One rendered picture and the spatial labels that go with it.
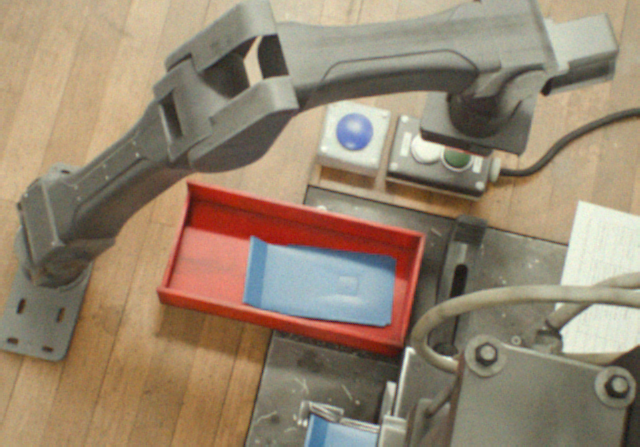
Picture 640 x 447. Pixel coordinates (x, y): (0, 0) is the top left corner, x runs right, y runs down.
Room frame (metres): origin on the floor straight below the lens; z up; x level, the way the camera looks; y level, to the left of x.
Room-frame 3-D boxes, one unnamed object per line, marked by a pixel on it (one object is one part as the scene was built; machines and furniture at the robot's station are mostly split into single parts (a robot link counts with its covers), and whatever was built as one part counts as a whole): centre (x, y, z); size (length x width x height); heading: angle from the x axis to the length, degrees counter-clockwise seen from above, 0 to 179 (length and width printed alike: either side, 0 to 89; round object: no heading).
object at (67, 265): (0.29, 0.25, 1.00); 0.09 x 0.06 x 0.06; 25
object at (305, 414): (0.16, -0.05, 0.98); 0.07 x 0.02 x 0.01; 88
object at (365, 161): (0.47, -0.01, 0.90); 0.07 x 0.07 x 0.06; 88
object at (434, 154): (0.47, -0.09, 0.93); 0.03 x 0.03 x 0.02
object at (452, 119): (0.46, -0.12, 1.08); 0.10 x 0.07 x 0.07; 86
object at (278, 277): (0.31, -0.01, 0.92); 0.15 x 0.07 x 0.03; 94
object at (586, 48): (0.48, -0.16, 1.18); 0.12 x 0.09 x 0.12; 115
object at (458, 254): (0.28, -0.14, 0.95); 0.15 x 0.03 x 0.10; 178
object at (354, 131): (0.47, -0.01, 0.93); 0.04 x 0.04 x 0.02
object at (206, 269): (0.31, 0.02, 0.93); 0.25 x 0.12 x 0.06; 88
